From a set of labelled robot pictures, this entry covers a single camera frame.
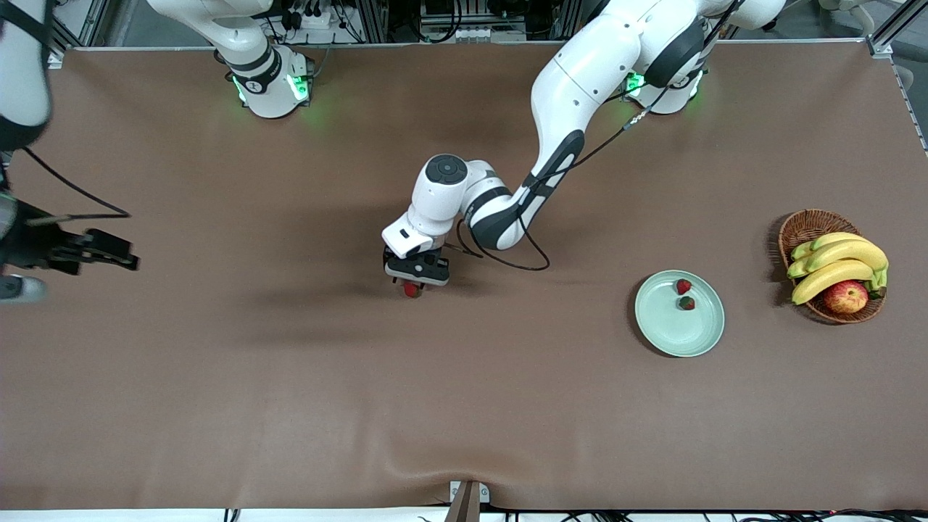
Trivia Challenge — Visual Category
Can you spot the light green round plate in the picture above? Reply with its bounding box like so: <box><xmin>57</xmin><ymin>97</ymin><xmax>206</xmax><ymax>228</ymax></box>
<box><xmin>634</xmin><ymin>270</ymin><xmax>726</xmax><ymax>358</ymax></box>

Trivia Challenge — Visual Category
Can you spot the brown table cover cloth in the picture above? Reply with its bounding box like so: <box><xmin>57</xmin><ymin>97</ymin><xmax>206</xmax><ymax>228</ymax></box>
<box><xmin>0</xmin><ymin>40</ymin><xmax>928</xmax><ymax>512</ymax></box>

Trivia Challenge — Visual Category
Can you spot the white power strip with plugs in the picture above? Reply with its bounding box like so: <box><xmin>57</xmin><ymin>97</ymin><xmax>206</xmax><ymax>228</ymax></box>
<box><xmin>286</xmin><ymin>4</ymin><xmax>336</xmax><ymax>31</ymax></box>

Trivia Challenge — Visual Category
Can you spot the brown wicker basket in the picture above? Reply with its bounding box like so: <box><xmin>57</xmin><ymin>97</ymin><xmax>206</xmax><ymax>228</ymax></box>
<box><xmin>778</xmin><ymin>210</ymin><xmax>887</xmax><ymax>325</ymax></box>

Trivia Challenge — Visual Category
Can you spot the red yellow apple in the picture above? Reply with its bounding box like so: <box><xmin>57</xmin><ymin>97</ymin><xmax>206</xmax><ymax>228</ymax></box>
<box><xmin>824</xmin><ymin>280</ymin><xmax>869</xmax><ymax>315</ymax></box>

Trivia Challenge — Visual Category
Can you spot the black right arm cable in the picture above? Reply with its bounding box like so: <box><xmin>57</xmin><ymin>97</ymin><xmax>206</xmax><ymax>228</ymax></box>
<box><xmin>20</xmin><ymin>145</ymin><xmax>131</xmax><ymax>222</ymax></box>

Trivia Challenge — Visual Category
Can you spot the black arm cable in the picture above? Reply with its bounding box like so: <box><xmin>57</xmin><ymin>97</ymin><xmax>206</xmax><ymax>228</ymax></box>
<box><xmin>455</xmin><ymin>14</ymin><xmax>726</xmax><ymax>272</ymax></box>
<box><xmin>20</xmin><ymin>145</ymin><xmax>131</xmax><ymax>222</ymax></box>

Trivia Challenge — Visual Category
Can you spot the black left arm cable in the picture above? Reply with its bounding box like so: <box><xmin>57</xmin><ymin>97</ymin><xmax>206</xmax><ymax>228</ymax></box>
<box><xmin>455</xmin><ymin>14</ymin><xmax>726</xmax><ymax>272</ymax></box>

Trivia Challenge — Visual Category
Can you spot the aluminium frame profile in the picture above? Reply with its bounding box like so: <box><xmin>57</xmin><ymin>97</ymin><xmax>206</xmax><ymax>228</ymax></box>
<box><xmin>45</xmin><ymin>0</ymin><xmax>109</xmax><ymax>70</ymax></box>

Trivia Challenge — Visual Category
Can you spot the aluminium frame post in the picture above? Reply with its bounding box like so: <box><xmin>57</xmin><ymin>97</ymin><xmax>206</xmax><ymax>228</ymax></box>
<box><xmin>355</xmin><ymin>0</ymin><xmax>389</xmax><ymax>44</ymax></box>
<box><xmin>552</xmin><ymin>0</ymin><xmax>581</xmax><ymax>41</ymax></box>

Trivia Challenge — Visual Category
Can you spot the metal table clamp bracket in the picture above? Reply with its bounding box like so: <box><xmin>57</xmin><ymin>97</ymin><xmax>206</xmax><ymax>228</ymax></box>
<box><xmin>448</xmin><ymin>480</ymin><xmax>491</xmax><ymax>522</ymax></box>

